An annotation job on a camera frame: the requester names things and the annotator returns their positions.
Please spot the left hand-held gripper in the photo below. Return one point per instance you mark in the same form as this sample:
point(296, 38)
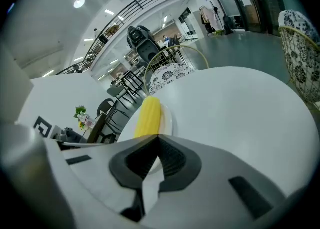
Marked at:
point(43, 128)

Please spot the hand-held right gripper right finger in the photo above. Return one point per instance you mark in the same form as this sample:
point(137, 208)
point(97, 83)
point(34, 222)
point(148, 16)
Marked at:
point(217, 173)

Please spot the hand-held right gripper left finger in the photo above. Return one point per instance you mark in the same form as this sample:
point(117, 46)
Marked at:
point(95, 175)

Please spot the white plate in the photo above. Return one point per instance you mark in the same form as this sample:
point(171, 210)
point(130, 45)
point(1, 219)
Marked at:
point(168, 121)

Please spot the yellow corn cob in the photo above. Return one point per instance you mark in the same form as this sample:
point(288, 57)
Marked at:
point(148, 118)

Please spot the round white table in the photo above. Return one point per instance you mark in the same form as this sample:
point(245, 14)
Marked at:
point(237, 113)

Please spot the yellow flower bouquet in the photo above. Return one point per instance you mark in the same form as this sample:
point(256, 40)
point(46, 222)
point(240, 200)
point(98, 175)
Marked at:
point(80, 111)

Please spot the black mesh side table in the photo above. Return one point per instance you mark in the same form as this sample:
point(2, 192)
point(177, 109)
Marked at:
point(96, 129)

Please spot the black chair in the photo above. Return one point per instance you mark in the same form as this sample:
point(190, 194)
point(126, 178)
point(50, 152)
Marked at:
point(110, 103)

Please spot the grey chair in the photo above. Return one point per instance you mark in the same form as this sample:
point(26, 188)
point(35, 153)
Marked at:
point(117, 91)

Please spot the round floral seat cushion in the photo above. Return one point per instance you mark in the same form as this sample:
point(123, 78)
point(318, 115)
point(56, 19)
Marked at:
point(170, 75)

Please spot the grey scooter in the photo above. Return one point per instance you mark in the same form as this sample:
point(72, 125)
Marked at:
point(142, 45)

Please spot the round ceiling lamp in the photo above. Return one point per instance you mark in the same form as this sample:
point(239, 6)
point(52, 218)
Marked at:
point(79, 2)

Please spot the gold chair white seat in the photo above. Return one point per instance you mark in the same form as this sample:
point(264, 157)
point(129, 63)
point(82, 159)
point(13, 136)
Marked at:
point(300, 55)

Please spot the coat rack with clothes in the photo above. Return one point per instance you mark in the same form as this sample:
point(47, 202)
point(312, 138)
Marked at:
point(208, 18)

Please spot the black metal railing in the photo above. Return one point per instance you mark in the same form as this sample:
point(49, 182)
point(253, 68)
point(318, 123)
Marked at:
point(140, 1)

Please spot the floral chair cushion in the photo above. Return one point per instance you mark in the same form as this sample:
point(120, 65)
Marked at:
point(297, 20)

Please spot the black frame table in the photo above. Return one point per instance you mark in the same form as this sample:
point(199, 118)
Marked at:
point(131, 80)

